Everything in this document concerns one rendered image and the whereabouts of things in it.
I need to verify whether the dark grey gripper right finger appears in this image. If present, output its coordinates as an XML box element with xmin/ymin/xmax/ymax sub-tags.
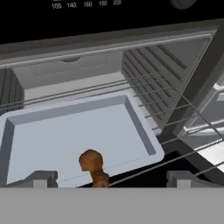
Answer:
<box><xmin>165</xmin><ymin>170</ymin><xmax>223</xmax><ymax>189</ymax></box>

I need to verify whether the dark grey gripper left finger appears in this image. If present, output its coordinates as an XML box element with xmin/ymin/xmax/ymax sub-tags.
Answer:
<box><xmin>6</xmin><ymin>170</ymin><xmax>59</xmax><ymax>189</ymax></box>

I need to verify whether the brown chicken drumstick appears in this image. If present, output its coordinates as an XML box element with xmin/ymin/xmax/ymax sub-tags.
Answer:
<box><xmin>78</xmin><ymin>149</ymin><xmax>111</xmax><ymax>189</ymax></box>

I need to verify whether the pale grey oven tray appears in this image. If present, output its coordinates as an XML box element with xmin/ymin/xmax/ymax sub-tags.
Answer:
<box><xmin>0</xmin><ymin>89</ymin><xmax>165</xmax><ymax>189</ymax></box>

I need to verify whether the black oven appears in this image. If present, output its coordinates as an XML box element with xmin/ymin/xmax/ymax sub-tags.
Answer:
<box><xmin>0</xmin><ymin>0</ymin><xmax>224</xmax><ymax>189</ymax></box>

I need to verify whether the black oven knob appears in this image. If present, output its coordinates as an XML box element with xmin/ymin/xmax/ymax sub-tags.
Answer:
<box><xmin>170</xmin><ymin>0</ymin><xmax>200</xmax><ymax>11</ymax></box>

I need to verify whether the wire oven rack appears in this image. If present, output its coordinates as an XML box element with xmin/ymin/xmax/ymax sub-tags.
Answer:
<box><xmin>0</xmin><ymin>69</ymin><xmax>224</xmax><ymax>189</ymax></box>

